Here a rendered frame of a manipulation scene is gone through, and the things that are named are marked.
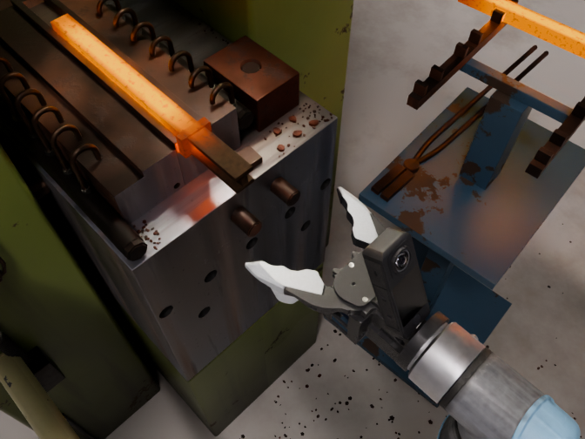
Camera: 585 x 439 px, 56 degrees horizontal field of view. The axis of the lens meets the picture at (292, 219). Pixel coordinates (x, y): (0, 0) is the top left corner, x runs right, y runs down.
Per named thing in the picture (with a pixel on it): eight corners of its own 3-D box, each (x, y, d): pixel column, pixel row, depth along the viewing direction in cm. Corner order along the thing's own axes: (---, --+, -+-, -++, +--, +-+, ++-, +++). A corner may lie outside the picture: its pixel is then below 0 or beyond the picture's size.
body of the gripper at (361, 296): (316, 312, 64) (396, 386, 60) (319, 278, 57) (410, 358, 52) (359, 272, 67) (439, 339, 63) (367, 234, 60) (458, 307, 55)
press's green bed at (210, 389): (316, 341, 160) (324, 262, 121) (216, 438, 145) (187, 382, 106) (195, 226, 182) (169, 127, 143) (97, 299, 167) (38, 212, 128)
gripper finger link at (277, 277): (243, 306, 63) (322, 318, 62) (238, 281, 58) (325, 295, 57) (248, 281, 65) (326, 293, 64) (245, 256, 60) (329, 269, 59)
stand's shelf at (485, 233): (589, 159, 114) (594, 153, 113) (492, 290, 98) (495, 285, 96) (465, 93, 125) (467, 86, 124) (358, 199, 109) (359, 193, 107)
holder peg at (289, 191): (300, 199, 82) (301, 188, 80) (288, 210, 81) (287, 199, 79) (282, 184, 84) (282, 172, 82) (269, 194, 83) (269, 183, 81)
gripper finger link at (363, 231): (334, 210, 70) (348, 273, 65) (337, 182, 66) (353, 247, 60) (358, 207, 71) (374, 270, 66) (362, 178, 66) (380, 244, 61)
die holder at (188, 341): (324, 261, 121) (339, 117, 84) (187, 382, 106) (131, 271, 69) (169, 127, 143) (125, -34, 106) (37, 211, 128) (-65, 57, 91)
